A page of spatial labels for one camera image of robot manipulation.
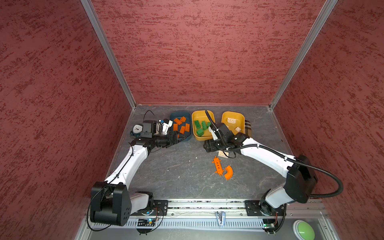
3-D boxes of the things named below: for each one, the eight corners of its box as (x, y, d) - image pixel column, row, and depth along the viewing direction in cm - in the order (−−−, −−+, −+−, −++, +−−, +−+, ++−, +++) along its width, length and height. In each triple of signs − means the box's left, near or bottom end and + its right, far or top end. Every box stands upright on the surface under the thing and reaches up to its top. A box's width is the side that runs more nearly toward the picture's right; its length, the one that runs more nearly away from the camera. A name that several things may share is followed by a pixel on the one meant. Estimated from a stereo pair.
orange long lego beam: (216, 176, 87) (216, 175, 85) (211, 158, 94) (211, 157, 92) (224, 175, 87) (224, 173, 86) (218, 157, 94) (219, 155, 93)
